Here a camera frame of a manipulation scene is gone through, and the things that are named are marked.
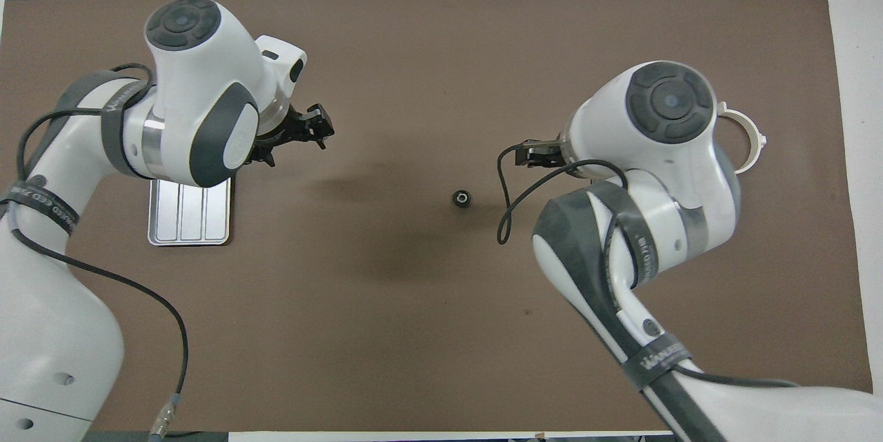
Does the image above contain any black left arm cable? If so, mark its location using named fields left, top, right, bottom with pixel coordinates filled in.
left=14, top=63, right=190, bottom=442

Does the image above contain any brown table mat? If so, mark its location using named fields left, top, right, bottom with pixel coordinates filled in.
left=0, top=0, right=877, bottom=432

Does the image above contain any silver metal tray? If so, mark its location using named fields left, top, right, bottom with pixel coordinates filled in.
left=148, top=177, right=232, bottom=247

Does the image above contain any white semicircular bracket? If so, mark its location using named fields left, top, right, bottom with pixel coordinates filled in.
left=716, top=102, right=767, bottom=174

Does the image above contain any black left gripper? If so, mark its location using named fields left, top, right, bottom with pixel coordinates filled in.
left=250, top=104, right=336, bottom=168

